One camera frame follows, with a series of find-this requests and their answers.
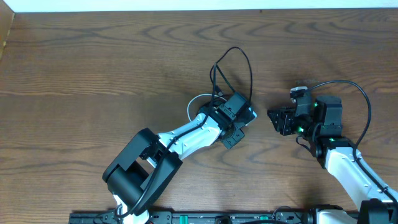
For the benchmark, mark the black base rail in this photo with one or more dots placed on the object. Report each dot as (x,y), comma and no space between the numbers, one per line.
(281,215)

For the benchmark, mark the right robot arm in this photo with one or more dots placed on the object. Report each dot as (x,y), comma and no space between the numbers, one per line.
(318,121)

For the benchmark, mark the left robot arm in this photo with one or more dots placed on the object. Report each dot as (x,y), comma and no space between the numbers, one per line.
(144,168)

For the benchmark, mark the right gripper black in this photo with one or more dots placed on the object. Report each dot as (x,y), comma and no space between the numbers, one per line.
(288,121)

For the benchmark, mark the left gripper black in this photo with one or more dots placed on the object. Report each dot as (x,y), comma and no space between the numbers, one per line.
(234,139)

